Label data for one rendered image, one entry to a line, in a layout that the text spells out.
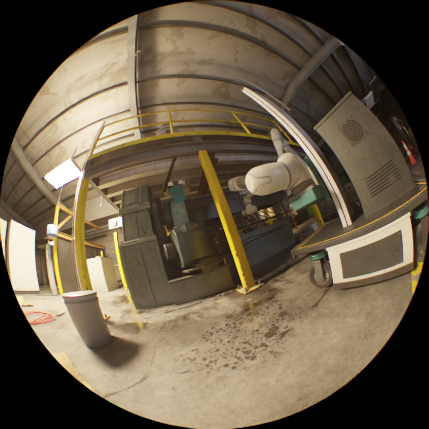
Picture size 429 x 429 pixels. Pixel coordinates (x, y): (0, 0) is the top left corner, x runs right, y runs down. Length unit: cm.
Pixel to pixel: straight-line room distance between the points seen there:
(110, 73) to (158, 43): 167
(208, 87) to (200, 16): 296
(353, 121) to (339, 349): 86
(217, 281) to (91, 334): 133
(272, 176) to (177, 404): 99
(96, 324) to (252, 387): 90
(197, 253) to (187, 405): 133
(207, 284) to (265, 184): 121
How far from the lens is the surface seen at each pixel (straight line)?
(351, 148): 72
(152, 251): 158
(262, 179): 62
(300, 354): 59
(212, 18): 540
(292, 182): 72
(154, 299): 165
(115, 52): 540
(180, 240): 138
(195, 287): 148
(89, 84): 570
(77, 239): 167
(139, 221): 176
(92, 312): 104
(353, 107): 79
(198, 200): 235
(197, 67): 527
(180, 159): 222
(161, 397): 63
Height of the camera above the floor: 49
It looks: 16 degrees up
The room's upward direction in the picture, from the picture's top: 18 degrees counter-clockwise
